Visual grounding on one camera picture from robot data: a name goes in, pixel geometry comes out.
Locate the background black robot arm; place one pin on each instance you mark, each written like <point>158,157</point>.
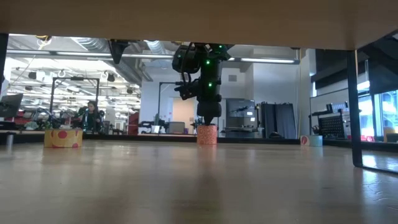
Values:
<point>146,126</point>

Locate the dark grey folding partition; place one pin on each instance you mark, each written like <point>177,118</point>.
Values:
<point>280,121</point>

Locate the grey wall vent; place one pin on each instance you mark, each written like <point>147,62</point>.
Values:
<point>232,78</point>

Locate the black pegboard cart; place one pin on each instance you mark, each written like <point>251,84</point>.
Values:
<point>331,126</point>

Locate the dark grey cabinet with screen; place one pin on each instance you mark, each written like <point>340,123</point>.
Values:
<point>241,112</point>

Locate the wooden shelf with black legs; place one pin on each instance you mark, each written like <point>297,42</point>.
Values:
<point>199,18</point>

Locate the red cabinet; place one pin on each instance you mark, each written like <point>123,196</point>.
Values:
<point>134,123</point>

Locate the black frame rig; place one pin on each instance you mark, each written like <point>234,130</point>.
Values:
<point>159,105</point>
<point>76,78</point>

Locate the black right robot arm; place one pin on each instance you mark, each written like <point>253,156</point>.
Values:
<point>208,71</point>

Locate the person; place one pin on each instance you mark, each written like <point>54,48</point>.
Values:
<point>91,116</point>

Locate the grey metal post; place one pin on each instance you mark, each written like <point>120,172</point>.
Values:
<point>9,141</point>

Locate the orange patterned can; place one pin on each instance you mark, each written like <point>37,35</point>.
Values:
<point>206,135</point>

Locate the black aluminium table frame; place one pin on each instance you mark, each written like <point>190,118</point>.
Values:
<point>155,137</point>

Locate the dark computer monitor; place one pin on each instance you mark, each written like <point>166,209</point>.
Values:
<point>11,105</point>

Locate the long ceiling light bar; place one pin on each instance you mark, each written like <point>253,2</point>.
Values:
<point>84,53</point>

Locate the grey framed panel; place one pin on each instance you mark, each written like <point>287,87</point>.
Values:
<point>329,96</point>

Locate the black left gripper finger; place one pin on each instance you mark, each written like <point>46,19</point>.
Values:
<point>118,48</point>

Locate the red box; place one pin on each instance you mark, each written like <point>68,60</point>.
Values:
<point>368,138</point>

